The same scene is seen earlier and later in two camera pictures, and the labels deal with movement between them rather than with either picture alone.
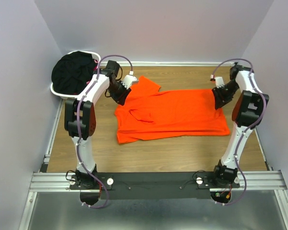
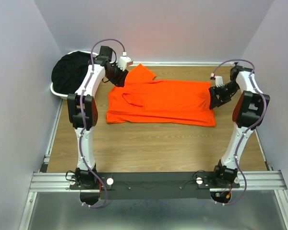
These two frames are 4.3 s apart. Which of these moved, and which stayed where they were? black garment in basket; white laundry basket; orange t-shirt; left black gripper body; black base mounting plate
Moved: left black gripper body; orange t-shirt
Stayed: black garment in basket; white laundry basket; black base mounting plate
